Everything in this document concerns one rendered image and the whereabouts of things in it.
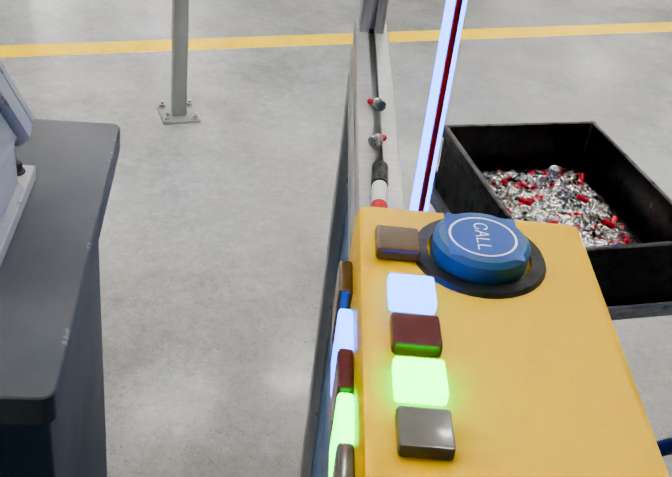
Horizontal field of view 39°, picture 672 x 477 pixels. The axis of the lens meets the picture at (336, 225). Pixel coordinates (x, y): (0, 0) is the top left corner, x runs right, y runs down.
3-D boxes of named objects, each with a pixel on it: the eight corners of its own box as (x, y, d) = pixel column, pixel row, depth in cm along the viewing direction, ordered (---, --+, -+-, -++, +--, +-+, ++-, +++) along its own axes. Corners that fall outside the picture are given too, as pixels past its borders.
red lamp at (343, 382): (345, 447, 36) (354, 388, 34) (329, 446, 36) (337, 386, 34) (345, 405, 38) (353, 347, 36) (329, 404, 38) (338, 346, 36)
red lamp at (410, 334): (441, 359, 34) (444, 346, 33) (390, 355, 33) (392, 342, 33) (437, 327, 35) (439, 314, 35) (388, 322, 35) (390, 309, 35)
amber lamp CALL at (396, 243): (419, 264, 38) (421, 251, 38) (374, 260, 38) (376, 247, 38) (416, 238, 40) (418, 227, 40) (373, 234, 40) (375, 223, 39)
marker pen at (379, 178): (388, 248, 74) (389, 160, 86) (369, 246, 74) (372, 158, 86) (386, 263, 75) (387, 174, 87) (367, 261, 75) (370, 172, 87)
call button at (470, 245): (531, 301, 38) (541, 266, 37) (431, 292, 38) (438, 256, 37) (516, 244, 41) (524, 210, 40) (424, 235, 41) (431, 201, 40)
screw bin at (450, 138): (690, 309, 83) (716, 242, 79) (513, 324, 78) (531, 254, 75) (578, 179, 100) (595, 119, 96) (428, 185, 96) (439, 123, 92)
